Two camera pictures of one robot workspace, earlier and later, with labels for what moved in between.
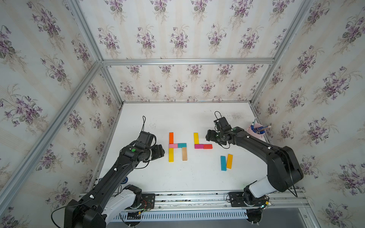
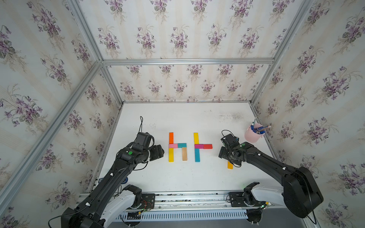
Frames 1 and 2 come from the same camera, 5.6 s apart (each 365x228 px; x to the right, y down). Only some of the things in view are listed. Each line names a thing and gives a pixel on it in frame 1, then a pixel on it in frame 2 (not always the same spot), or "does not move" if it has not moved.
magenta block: [199, 146] does not move
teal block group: [223, 163] to [197, 157]
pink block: [173, 146] does not move
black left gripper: [158, 151] does not move
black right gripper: [210, 134] to [222, 154]
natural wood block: [184, 154] does not move
